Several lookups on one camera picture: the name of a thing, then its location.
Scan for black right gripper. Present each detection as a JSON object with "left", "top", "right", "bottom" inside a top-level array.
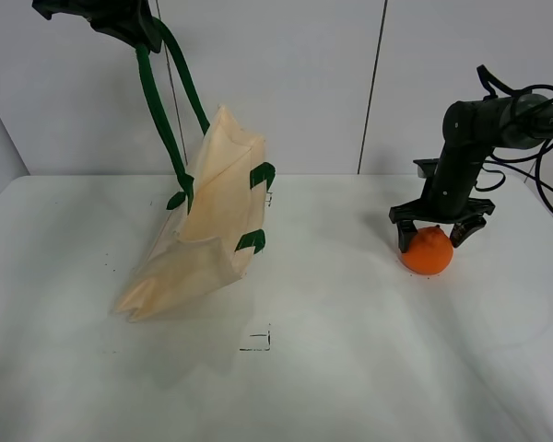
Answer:
[{"left": 389, "top": 158, "right": 495, "bottom": 253}]

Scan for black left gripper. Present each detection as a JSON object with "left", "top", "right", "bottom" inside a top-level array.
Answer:
[{"left": 32, "top": 0, "right": 162, "bottom": 53}]

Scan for orange citrus fruit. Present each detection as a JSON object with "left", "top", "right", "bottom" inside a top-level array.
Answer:
[{"left": 401, "top": 227, "right": 453, "bottom": 275}]

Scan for cream linen bag green handles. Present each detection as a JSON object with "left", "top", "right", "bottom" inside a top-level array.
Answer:
[{"left": 115, "top": 19, "right": 276, "bottom": 321}]

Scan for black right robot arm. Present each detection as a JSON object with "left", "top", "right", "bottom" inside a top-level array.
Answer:
[{"left": 389, "top": 93, "right": 553, "bottom": 252}]

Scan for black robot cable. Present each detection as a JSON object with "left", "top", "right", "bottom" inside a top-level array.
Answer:
[{"left": 476, "top": 64, "right": 553, "bottom": 223}]

